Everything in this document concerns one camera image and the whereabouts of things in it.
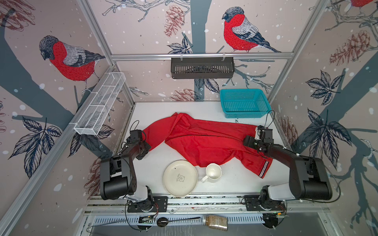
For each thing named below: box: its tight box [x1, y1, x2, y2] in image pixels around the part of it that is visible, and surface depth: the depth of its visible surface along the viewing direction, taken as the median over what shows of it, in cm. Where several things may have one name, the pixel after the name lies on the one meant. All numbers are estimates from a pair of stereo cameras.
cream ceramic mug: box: [201, 163, 222, 183], surface depth 78 cm
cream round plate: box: [162, 159, 199, 197], surface depth 84 cm
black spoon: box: [156, 216, 201, 228], surface depth 70 cm
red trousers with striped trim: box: [143, 112, 274, 179], surface depth 93 cm
